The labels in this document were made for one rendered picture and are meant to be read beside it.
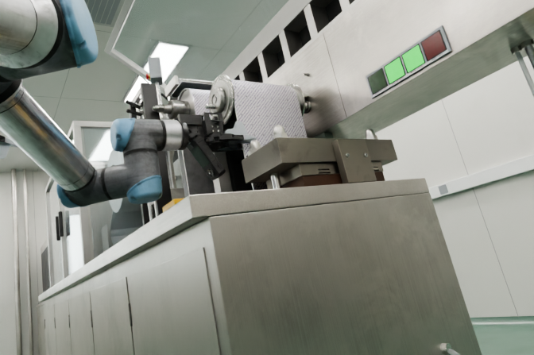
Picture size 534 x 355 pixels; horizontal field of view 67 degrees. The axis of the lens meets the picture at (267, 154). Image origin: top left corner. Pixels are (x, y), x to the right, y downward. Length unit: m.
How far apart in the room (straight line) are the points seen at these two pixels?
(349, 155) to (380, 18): 0.42
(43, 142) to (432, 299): 0.86
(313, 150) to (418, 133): 3.00
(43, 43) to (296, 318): 0.57
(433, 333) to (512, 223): 2.61
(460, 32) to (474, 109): 2.61
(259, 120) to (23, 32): 0.72
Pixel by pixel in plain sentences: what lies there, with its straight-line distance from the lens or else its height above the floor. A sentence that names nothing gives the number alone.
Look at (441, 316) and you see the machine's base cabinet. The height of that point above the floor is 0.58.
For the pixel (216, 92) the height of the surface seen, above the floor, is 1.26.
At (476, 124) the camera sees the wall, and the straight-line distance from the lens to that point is 3.64.
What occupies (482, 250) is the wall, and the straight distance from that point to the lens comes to 3.70.
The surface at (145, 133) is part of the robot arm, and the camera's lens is 0.94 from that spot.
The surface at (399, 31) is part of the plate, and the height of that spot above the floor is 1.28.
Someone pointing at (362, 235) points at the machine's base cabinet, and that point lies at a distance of 0.89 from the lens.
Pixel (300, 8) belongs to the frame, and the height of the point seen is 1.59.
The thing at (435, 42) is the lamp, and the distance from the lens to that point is 1.08.
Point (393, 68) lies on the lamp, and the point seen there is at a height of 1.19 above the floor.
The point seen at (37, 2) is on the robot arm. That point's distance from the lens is 0.60.
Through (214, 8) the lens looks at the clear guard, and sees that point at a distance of 1.72.
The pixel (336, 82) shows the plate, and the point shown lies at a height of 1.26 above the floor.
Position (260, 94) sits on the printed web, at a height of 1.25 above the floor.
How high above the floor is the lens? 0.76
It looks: 16 degrees up
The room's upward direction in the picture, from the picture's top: 12 degrees counter-clockwise
